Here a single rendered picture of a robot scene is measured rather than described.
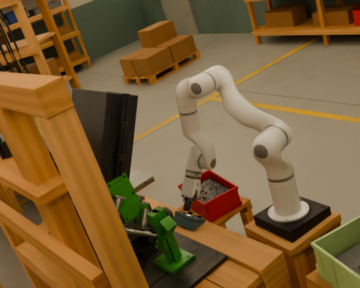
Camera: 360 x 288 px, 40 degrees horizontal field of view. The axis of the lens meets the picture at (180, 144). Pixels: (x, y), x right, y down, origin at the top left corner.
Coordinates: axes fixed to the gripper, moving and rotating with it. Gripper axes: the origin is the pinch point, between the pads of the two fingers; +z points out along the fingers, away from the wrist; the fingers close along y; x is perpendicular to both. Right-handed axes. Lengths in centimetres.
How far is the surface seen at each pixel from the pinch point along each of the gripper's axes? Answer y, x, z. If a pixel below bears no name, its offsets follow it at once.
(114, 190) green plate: 4.0, 41.5, -4.7
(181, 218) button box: -3.7, 5.5, 5.0
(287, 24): 354, -441, -231
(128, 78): 564, -298, -106
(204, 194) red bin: 10.2, -19.2, -5.5
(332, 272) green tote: -84, -6, 5
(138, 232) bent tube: -5.0, 30.6, 12.4
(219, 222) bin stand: -6.3, -18.0, 5.8
